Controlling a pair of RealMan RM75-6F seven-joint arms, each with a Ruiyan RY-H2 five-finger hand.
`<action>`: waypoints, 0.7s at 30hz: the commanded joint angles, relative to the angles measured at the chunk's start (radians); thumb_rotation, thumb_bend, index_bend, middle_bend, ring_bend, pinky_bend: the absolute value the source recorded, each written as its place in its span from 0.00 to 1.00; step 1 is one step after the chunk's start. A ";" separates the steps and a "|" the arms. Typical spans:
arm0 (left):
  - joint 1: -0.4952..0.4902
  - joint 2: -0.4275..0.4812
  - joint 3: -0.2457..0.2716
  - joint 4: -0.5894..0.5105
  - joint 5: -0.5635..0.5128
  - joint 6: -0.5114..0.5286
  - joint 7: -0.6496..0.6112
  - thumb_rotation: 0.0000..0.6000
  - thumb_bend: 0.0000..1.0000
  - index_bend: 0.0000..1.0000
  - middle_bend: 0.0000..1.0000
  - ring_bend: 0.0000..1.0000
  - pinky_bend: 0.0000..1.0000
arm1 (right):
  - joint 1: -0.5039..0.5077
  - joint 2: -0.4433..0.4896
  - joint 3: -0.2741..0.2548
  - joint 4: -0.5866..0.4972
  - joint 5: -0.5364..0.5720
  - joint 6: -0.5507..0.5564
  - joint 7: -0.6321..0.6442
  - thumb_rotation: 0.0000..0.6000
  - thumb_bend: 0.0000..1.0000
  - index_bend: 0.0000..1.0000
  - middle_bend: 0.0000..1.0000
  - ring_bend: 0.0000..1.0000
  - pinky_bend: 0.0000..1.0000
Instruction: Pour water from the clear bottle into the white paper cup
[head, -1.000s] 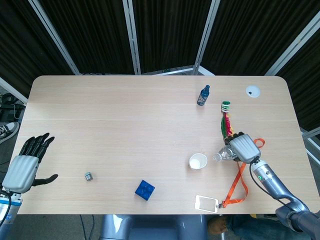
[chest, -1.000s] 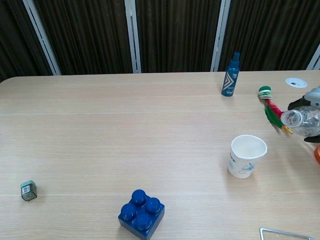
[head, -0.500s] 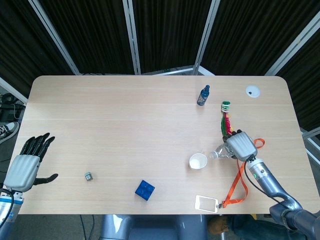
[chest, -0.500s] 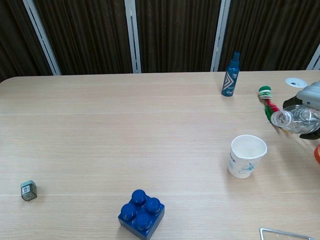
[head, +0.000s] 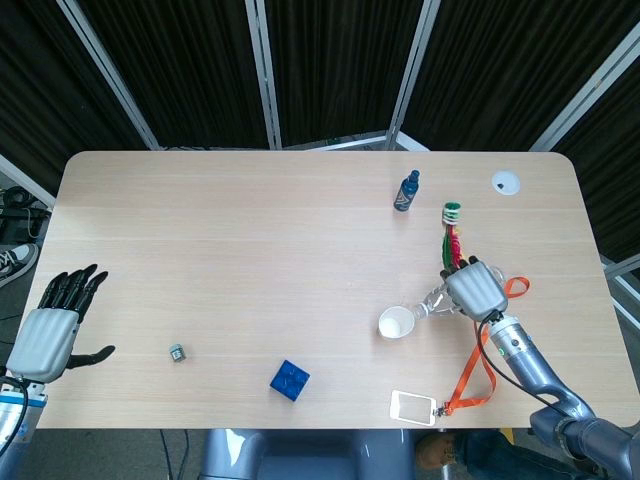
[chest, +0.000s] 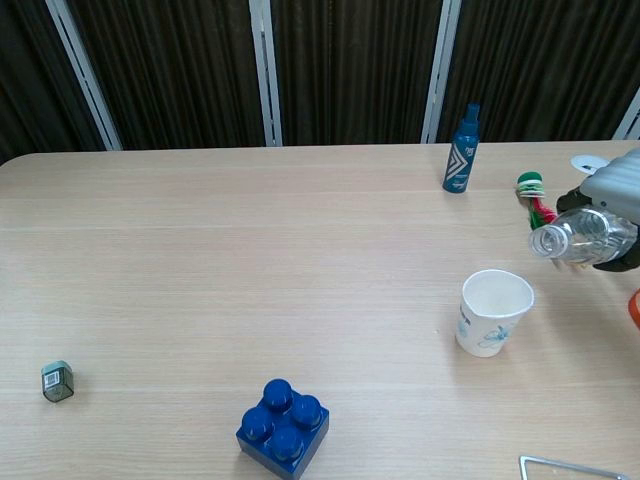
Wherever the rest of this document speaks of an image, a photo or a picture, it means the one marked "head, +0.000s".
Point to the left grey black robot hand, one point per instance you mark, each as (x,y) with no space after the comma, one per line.
(42,340)

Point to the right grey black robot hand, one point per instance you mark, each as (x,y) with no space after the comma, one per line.
(475,290)

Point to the clear plastic bottle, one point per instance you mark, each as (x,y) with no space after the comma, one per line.
(435,302)

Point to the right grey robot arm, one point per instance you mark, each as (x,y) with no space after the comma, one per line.
(530,362)

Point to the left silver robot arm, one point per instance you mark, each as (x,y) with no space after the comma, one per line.
(12,415)

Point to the white paper cup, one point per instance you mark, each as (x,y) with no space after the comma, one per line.
(395,325)

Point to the blue spray bottle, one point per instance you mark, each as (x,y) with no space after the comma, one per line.
(404,195)

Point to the colourful toothbrush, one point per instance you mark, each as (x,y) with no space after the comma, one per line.
(451,215)

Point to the black white sneaker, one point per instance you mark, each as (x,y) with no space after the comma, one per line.
(17,262)

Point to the clear badge holder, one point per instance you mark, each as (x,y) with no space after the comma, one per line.
(412,407)

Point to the small grey cube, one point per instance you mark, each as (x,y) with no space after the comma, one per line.
(176,353)

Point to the blue jeans leg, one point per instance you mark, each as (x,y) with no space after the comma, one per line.
(485,450)

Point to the brown shoe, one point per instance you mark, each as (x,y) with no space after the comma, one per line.
(435,450)

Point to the dark fabric partition panel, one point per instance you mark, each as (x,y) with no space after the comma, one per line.
(615,150)
(45,80)
(340,65)
(190,70)
(500,65)

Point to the blue toy building block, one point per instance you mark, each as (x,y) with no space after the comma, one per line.
(290,380)

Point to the grey robot torso base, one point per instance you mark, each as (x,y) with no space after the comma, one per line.
(300,455)

